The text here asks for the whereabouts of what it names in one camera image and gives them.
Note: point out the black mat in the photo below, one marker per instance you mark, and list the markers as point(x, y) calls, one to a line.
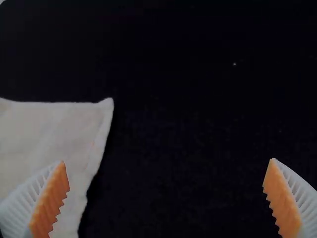
point(185, 74)

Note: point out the pale towel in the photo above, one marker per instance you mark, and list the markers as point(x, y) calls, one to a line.
point(49, 129)

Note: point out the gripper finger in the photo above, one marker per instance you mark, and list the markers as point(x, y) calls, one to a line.
point(284, 198)
point(47, 198)

